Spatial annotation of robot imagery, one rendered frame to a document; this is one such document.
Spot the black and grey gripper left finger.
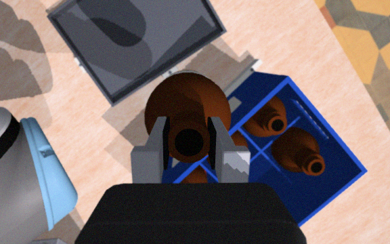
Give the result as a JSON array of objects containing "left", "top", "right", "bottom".
[{"left": 131, "top": 117, "right": 170, "bottom": 183}]

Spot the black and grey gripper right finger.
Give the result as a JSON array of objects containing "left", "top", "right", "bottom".
[{"left": 207, "top": 117, "right": 251, "bottom": 183}]

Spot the brown glass bottle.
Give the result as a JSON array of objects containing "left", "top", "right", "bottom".
[
  {"left": 180, "top": 165, "right": 208, "bottom": 183},
  {"left": 144, "top": 70, "right": 232, "bottom": 163},
  {"left": 242, "top": 95, "right": 287, "bottom": 138},
  {"left": 206, "top": 129, "right": 248, "bottom": 165},
  {"left": 266, "top": 124, "right": 325, "bottom": 176}
]

